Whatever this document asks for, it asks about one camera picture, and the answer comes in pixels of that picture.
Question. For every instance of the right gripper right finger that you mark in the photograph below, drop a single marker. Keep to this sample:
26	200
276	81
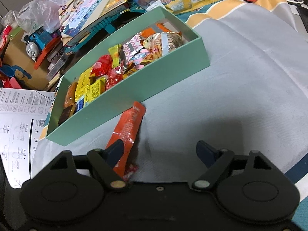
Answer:
217	163

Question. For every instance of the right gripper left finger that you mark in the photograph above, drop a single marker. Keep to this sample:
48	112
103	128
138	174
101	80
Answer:
102	163

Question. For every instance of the long orange red packet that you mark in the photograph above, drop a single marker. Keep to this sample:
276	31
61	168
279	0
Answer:
126	130

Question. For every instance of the brown chocolate snack packet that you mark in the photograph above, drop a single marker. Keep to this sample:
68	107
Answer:
67	113

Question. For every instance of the blue snack packet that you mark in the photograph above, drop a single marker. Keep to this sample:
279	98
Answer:
80	103

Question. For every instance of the small yellow snack packet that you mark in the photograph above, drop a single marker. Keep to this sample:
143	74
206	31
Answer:
94	90

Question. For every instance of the brown cake clear wrapper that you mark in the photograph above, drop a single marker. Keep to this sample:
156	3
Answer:
70	95

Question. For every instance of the yellow Winsun snack packet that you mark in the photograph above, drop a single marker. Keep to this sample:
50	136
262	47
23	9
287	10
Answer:
85	80

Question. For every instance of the shiny red foil packet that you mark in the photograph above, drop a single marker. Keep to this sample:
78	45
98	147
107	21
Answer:
115	75

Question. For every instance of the yellow black snack packet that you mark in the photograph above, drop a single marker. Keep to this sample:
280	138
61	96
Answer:
132	69

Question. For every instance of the red snack packet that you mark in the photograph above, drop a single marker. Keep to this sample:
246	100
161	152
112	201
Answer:
101	66

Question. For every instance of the pink strawberry snack packet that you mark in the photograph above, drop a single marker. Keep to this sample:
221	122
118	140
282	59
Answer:
141	58

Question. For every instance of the green yellow snack stick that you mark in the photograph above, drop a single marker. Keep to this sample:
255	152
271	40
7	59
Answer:
115	55

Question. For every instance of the pink white patterned packet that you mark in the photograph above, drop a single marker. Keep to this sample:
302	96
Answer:
132	47

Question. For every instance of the round striped snack bag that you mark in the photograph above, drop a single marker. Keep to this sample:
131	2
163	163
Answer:
160	44

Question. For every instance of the orange silver snack packet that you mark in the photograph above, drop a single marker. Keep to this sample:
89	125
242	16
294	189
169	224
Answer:
156	28

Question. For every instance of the white instruction sheet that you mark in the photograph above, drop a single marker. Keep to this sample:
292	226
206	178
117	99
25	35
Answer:
23	115

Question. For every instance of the grey toy building blocks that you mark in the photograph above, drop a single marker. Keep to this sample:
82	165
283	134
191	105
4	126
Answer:
53	57

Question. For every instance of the teal cardboard box tray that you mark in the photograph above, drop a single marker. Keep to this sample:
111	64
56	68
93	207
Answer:
164	72

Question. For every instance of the teal toy track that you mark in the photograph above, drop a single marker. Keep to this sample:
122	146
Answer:
106	26

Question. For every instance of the brown cardboard box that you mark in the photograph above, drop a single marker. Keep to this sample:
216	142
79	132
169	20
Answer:
23	66

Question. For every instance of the blue Thomas toy train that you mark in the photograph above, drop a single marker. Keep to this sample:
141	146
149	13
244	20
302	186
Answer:
36	42

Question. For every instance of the drawing mat toy box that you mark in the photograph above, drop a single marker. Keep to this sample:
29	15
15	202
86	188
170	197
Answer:
78	16

